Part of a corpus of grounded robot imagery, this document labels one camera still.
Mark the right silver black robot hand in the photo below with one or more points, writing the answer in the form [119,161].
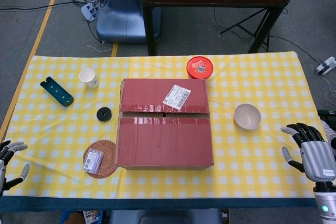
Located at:
[316,155]

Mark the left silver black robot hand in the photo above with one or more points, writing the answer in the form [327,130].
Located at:
[6,149]

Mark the red-topped cardboard box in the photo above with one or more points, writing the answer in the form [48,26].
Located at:
[162,142]

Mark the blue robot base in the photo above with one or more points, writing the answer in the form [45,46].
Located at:
[123,16]

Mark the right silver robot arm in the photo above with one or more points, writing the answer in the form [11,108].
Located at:
[325,200]

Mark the yellow white checkered tablecloth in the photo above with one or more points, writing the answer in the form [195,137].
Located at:
[262,161]

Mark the dark green plastic holder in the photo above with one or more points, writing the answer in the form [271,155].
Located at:
[57,93]

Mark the beige bowl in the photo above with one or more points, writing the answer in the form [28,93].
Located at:
[246,117]

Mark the clear purple plastic case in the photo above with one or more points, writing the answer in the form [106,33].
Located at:
[93,159]

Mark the white power strip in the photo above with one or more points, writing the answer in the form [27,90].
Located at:
[89,10]
[325,66]

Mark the brown woven round coaster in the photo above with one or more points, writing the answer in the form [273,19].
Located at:
[109,155]

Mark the black round disc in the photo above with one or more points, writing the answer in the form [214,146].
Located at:
[104,114]

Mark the white paper cup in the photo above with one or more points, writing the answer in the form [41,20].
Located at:
[89,78]

